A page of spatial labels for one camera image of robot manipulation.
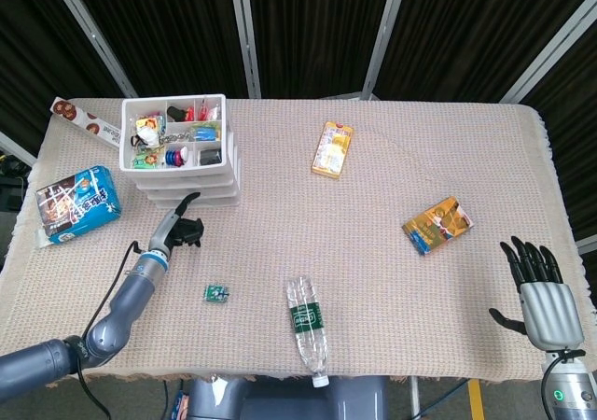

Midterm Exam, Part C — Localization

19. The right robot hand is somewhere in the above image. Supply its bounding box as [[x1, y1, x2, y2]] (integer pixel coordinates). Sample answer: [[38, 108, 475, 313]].
[[488, 235, 587, 351]]

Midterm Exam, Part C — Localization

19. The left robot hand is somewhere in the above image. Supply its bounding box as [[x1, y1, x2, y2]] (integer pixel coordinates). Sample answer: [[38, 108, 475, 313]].
[[147, 191, 206, 259]]

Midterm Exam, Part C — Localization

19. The translucent plastic drawer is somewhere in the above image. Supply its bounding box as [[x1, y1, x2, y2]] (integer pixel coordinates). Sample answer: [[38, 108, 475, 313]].
[[141, 142, 242, 200]]

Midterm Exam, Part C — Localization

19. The small green circuit board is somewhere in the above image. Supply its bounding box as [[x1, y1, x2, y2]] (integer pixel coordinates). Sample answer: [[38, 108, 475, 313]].
[[202, 284, 231, 304]]

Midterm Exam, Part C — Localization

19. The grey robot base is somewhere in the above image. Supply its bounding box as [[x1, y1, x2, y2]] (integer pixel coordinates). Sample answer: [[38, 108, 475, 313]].
[[186, 375, 391, 420]]

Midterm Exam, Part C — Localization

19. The long white cookie box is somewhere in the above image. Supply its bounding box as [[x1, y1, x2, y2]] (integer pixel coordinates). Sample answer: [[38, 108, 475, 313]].
[[49, 96, 124, 151]]

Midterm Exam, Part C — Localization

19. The yellow snack box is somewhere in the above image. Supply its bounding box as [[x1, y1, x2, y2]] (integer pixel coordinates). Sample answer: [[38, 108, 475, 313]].
[[311, 120, 355, 179]]

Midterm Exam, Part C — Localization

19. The green cartoon sticker packet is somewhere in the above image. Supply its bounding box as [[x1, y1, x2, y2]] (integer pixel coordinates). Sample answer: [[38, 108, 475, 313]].
[[131, 152, 162, 170]]

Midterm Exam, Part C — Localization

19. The stack of coloured discs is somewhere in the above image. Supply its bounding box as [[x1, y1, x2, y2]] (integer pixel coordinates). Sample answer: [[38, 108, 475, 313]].
[[163, 145, 192, 168]]

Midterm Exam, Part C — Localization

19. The blue snack bag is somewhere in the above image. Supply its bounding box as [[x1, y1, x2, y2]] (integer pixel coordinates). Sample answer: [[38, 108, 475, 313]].
[[35, 165, 124, 249]]

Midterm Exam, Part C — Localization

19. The crumpled white paper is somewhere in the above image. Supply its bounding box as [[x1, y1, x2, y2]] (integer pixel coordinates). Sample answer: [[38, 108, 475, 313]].
[[134, 127, 162, 149]]

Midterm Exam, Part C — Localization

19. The green blue packet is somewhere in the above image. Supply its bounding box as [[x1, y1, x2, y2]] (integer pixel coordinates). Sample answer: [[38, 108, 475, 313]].
[[187, 121, 221, 143]]

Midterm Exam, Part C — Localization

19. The yellow cartoon sticker packet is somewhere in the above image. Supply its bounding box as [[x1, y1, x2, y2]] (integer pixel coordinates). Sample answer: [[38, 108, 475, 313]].
[[134, 116, 166, 134]]

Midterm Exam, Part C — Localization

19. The crumpled orange blue carton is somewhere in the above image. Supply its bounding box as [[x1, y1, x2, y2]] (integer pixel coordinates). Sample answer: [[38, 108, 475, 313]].
[[401, 196, 476, 257]]

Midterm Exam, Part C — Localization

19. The beige woven tablecloth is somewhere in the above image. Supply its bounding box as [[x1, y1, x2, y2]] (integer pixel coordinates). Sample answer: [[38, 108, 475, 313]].
[[0, 96, 587, 385]]

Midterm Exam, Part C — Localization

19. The clear water bottle green label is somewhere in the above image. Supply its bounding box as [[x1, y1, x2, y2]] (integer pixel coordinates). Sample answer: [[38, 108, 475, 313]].
[[285, 274, 332, 389]]

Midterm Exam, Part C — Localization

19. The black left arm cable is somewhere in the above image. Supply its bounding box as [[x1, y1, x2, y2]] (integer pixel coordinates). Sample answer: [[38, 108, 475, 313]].
[[76, 240, 144, 420]]

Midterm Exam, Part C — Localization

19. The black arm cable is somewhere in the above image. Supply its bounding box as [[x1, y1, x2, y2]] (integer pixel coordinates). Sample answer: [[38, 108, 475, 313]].
[[539, 348, 587, 420], [76, 240, 144, 420]]

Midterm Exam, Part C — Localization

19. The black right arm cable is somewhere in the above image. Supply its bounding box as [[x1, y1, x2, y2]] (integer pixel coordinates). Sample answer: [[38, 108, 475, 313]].
[[539, 348, 587, 420]]

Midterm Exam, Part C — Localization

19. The metal keychain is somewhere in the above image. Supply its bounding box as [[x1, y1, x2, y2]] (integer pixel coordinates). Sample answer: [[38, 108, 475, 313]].
[[160, 130, 195, 145]]

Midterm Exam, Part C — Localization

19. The white plastic drawer organizer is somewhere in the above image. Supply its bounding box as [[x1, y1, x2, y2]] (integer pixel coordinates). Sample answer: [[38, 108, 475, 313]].
[[119, 93, 243, 209]]

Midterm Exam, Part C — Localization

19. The grey metal frame post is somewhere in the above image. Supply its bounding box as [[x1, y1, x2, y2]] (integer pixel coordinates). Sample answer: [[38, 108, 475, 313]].
[[497, 0, 597, 105], [360, 0, 412, 102], [0, 130, 37, 168], [45, 0, 137, 98], [227, 0, 263, 100]]

